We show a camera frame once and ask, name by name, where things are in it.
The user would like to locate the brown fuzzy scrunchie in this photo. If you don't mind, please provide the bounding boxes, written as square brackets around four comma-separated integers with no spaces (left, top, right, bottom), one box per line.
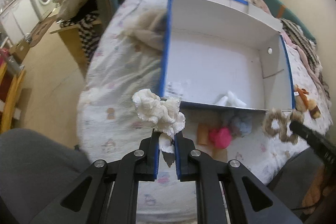
[262,109,304,145]

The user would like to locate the white sock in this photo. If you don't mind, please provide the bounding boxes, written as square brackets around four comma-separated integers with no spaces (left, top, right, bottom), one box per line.
[215,90,247,108]

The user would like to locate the white lace scrunchie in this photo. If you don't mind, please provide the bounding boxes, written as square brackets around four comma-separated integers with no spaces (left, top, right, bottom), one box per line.
[132,89,186,154]

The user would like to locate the light blue soft cloth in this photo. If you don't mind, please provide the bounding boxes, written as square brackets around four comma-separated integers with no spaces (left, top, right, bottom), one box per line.
[229,114,252,138]

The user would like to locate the person's right hand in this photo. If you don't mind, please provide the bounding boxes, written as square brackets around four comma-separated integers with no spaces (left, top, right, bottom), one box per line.
[302,165,335,215]

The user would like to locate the brown plush toy orange scarf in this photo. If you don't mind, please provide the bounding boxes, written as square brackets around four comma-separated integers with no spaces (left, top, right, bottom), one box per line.
[294,85,321,119]

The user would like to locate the orange brown small cloth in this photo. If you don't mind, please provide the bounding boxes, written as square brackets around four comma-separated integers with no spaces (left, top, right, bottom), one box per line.
[197,123,209,145]

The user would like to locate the person's grey trouser leg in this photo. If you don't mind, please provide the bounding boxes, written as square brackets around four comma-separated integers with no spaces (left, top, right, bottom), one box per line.
[1,128,90,223]

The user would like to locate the striped knitted blanket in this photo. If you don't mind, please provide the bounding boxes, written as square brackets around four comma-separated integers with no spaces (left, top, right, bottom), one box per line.
[280,18,330,100]

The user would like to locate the patterned white bed cover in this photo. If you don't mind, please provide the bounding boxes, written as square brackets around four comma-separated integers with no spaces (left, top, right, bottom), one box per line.
[77,0,333,223]

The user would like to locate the white box with blue rim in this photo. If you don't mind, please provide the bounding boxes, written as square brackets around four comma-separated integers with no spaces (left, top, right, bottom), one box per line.
[158,0,295,111]

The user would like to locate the teal cushion with orange stripe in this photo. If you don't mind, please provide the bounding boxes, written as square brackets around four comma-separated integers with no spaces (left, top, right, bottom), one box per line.
[263,0,317,44]

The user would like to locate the wooden chair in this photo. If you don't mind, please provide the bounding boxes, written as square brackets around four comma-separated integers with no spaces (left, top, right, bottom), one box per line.
[1,49,26,133]

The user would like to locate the beige furry cloth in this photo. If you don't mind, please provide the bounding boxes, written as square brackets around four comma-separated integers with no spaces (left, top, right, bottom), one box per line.
[122,9,167,52]

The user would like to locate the white kitchen cabinet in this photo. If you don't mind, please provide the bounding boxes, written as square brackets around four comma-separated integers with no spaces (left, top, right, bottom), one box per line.
[1,0,39,44]

